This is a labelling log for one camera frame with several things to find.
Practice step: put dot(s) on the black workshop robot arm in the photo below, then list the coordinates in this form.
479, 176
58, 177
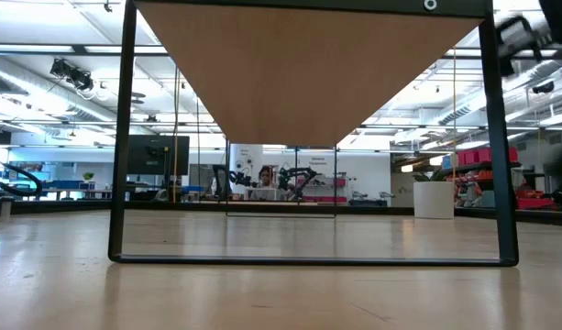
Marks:
237, 176
292, 174

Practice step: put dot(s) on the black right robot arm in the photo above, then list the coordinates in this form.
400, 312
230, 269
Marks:
560, 18

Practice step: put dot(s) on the person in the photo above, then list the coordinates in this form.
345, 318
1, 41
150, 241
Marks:
265, 176

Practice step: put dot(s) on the white laptop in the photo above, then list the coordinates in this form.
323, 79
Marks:
261, 194

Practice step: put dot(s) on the red bin storage shelf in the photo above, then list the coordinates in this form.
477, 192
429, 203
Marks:
326, 198
470, 158

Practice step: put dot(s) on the large black monitor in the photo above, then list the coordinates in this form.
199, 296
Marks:
157, 156

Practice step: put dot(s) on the green plant in white pot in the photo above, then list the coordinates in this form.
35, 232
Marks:
434, 201

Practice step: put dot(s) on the small green plant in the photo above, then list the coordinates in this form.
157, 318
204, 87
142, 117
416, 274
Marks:
88, 176

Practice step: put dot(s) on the black ceiling fixture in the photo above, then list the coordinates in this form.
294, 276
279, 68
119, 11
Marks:
72, 75
544, 87

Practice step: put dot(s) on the red plastic bin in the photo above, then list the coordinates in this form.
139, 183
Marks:
535, 203

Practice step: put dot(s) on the wooden riser with black frame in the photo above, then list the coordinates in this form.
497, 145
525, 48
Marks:
308, 69

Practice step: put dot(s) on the black aluminium table frame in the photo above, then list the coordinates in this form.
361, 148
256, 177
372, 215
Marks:
377, 210

